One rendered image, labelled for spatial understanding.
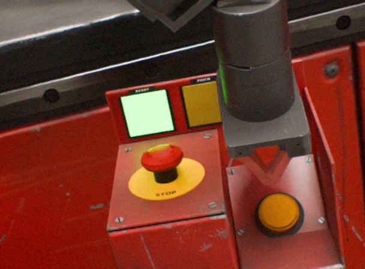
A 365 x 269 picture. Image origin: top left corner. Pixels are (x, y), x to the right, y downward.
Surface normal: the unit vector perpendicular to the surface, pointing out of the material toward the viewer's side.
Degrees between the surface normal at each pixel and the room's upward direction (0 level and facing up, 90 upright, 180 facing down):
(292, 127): 15
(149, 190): 0
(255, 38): 105
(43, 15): 0
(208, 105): 90
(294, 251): 0
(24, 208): 90
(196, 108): 90
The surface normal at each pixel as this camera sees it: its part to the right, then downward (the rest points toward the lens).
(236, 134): -0.17, -0.72
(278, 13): 0.75, 0.35
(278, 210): -0.14, -0.45
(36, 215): 0.20, 0.42
